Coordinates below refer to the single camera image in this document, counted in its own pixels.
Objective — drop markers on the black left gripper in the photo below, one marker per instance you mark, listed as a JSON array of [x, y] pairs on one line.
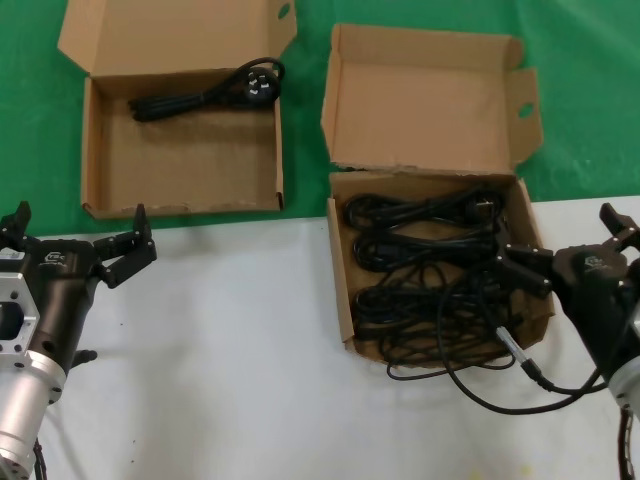
[[65, 290]]

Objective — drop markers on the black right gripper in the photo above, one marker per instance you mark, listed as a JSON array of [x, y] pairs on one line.
[[595, 295]]

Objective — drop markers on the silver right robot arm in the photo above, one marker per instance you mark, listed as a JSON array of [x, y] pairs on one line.
[[627, 385]]

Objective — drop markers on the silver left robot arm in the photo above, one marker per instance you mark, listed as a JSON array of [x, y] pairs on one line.
[[20, 405]]

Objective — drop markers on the open cardboard box clean flaps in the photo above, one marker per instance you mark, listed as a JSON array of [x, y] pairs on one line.
[[190, 160]]

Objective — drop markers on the open cardboard box torn edge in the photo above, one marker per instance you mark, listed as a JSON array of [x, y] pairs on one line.
[[425, 100]]

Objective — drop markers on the green table cloth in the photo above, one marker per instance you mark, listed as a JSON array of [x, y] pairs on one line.
[[30, 125]]

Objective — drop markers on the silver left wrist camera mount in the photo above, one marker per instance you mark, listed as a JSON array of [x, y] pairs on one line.
[[15, 315]]

